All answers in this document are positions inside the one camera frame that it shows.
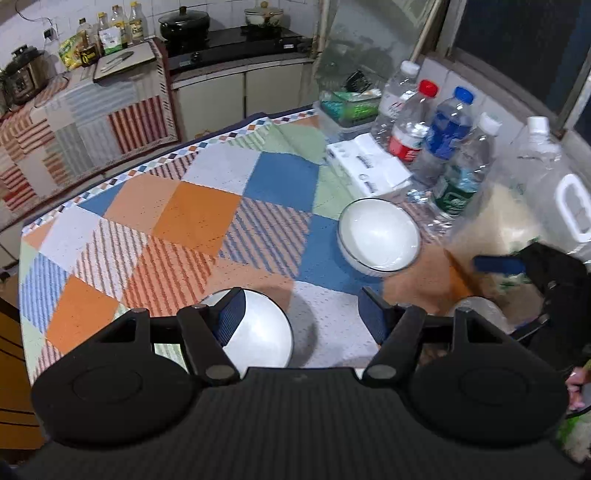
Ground white cap water bottle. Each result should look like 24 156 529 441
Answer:
370 60 420 149

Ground yellow wooden chair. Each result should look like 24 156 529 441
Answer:
0 299 44 453

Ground clear box green contents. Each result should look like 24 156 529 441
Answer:
320 88 382 134

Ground blue label water bottle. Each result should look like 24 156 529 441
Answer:
411 86 475 188

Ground green label water bottle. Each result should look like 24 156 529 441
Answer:
427 112 502 234

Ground black gas stove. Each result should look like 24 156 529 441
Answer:
164 25 312 75

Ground yellow snack packet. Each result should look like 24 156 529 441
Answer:
58 33 84 71

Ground patchwork covered counter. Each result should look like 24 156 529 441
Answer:
1 39 178 228

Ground grey cutting board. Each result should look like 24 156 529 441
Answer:
92 42 156 83

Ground colourful patchwork tablecloth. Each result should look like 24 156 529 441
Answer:
19 110 470 378

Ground black cooking pot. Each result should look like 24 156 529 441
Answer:
158 6 211 44

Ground large clear rice jug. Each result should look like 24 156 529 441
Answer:
446 116 590 329

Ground white tissue pack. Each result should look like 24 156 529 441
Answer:
325 133 411 200

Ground oil bottle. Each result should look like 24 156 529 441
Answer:
128 1 146 44

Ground person right hand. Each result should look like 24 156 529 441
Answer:
566 367 590 411

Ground white bowl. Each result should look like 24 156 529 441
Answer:
200 288 294 377
337 198 422 278
448 296 514 334

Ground red label water bottle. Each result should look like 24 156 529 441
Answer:
388 80 439 165

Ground small white pot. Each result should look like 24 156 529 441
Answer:
245 1 283 27

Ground black pressure cooker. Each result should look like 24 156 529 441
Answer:
3 45 49 105

